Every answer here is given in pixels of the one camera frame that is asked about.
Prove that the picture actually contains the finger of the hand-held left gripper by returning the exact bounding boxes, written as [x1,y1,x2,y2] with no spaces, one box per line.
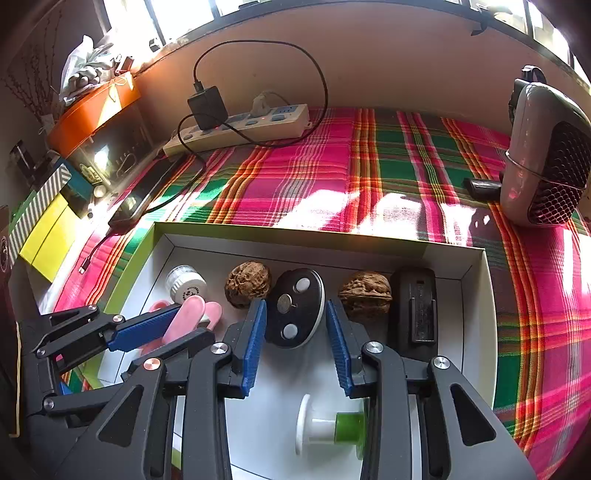
[44,328,218,414]
[32,304,182,374]

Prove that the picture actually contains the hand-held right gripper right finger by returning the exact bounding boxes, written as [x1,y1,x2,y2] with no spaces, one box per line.
[325,298,539,480]

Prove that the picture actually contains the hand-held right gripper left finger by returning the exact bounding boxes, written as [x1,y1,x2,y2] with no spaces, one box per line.
[54,298,267,480]

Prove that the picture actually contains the pink plastic case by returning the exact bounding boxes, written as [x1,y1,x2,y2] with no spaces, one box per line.
[139,295,223,356]

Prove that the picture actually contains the black oval remote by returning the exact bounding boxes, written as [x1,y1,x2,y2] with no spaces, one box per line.
[265,268,326,349]

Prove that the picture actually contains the small white jar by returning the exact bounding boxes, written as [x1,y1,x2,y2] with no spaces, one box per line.
[165,264,208,303]

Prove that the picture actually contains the brown walnut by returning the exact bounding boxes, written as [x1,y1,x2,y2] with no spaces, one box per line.
[225,261,272,309]
[338,271,393,324]

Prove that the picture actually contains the green and white spool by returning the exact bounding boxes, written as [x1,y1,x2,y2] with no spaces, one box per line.
[295,394,368,460]

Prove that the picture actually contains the green and white cardboard box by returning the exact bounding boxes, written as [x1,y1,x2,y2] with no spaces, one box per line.
[83,222,498,480]

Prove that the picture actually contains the black rectangular device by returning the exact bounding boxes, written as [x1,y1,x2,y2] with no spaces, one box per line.
[388,267,438,358]

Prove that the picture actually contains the black phone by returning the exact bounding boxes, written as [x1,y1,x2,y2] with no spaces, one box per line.
[108,154,204,229]

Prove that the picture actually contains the yellow box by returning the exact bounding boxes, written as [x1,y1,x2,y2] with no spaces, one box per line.
[19,194,77,282]

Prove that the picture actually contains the teal box with label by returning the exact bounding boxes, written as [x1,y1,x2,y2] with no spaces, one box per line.
[59,158,109,217]

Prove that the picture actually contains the striped box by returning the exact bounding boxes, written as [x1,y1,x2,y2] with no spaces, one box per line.
[7,165,72,259]

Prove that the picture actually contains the plaid blanket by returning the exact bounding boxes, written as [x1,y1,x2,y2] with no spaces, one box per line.
[53,106,591,480]

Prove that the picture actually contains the dark glass container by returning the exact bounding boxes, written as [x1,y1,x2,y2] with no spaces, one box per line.
[9,141,42,185]

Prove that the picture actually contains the orange box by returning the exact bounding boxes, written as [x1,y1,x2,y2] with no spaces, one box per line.
[48,74,141,158]

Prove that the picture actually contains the small black block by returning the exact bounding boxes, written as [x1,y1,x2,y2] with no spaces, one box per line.
[464,178,503,200]

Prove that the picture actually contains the black charger adapter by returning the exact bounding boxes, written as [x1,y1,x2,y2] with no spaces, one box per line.
[187,86,228,131]

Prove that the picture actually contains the white power strip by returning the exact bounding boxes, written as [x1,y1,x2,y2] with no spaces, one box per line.
[163,104,311,158]

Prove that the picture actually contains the white plug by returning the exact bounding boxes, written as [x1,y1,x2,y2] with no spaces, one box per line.
[250,91,274,117]

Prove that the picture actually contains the white plastic bag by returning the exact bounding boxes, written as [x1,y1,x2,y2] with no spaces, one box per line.
[60,34,125,104]

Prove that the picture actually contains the grey portable air cooler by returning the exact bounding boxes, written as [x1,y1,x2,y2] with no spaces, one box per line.
[500,65,591,227]

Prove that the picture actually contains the dried branches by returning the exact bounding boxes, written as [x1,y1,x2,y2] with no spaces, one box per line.
[4,9,65,121]

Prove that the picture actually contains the black charging cable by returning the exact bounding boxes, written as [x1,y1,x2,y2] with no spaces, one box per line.
[78,39,329,274]

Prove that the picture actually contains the window with black frame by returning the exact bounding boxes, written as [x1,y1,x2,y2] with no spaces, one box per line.
[99,0,591,88]

